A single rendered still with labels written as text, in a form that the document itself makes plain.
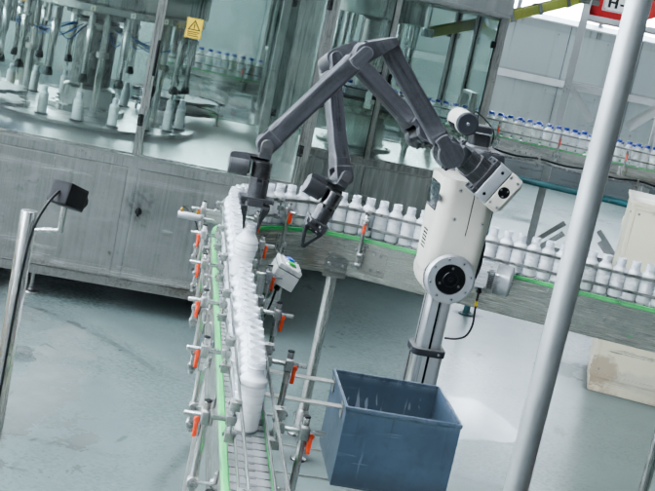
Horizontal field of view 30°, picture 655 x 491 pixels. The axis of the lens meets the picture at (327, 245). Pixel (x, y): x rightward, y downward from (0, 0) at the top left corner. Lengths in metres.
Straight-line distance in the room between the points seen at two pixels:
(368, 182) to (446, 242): 5.12
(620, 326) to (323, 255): 1.28
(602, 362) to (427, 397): 4.12
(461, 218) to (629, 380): 3.97
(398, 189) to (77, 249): 2.84
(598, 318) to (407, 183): 3.94
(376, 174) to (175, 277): 2.38
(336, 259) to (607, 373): 2.78
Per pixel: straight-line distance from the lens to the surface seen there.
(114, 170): 6.88
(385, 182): 8.90
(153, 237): 6.93
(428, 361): 3.93
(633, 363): 7.58
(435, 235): 3.78
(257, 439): 2.67
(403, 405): 3.51
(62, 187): 2.46
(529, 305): 5.19
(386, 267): 5.22
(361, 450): 3.21
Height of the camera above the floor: 1.94
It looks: 11 degrees down
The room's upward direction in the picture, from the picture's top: 12 degrees clockwise
